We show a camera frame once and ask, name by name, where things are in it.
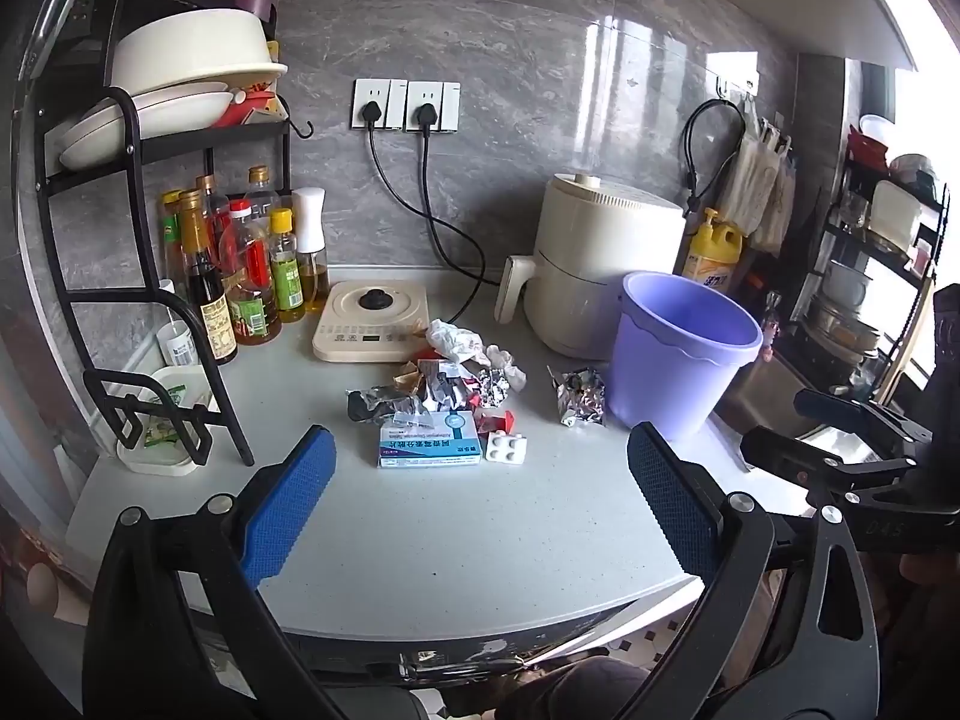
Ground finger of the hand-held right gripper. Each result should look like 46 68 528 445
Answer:
739 425 960 541
793 388 938 440

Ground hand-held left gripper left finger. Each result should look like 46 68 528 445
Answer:
81 425 425 720

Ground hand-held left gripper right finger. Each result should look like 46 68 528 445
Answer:
627 422 880 720

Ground purple plastic bucket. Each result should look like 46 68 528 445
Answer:
606 271 764 442

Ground silver foil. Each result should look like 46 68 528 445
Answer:
345 384 421 421
547 365 607 428
420 349 527 412

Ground stainless steel sink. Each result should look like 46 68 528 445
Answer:
709 349 878 451

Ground black storage rack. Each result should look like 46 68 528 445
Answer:
780 112 950 406

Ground white plastic tray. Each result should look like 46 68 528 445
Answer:
116 366 222 479

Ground blue white medicine box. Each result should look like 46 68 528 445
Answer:
377 411 482 469

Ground green sachet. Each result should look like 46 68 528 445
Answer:
146 382 188 447

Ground white pill blister pack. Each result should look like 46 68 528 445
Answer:
484 431 529 464

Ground cream induction cooker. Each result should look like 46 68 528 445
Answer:
311 281 432 363

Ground small white cap bottle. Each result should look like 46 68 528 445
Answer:
157 319 197 370

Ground yellow detergent bottle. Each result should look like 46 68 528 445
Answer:
681 206 743 297

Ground red cap oil bottle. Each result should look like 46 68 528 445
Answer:
223 200 283 346

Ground dark soy sauce bottle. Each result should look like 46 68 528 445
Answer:
178 189 239 367

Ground yellow cap green label bottle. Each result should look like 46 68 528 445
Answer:
268 208 307 312

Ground crumpled white tissue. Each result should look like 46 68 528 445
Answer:
424 319 485 361

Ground hanging plastic bags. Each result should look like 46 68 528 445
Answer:
724 94 797 252

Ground cream air fryer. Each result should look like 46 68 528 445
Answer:
493 172 687 361

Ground white oil sprayer bottle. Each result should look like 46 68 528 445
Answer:
292 187 331 312

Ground gold cap clear bottle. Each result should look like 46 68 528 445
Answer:
244 165 282 241

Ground gold cap dark bottle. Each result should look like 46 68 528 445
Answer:
196 174 230 241

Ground black dish rack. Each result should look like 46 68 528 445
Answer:
34 0 312 470

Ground red white packet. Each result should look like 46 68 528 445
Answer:
214 79 287 128

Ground white plate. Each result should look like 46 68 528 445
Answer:
129 81 237 130
58 94 226 171

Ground cream basin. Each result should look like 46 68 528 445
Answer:
111 9 290 95

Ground black looped cable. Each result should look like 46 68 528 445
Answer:
679 99 747 222

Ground black power cable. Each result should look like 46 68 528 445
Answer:
421 127 511 287
367 126 487 325

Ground white wall outlet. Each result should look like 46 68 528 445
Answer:
405 79 461 133
352 77 408 130

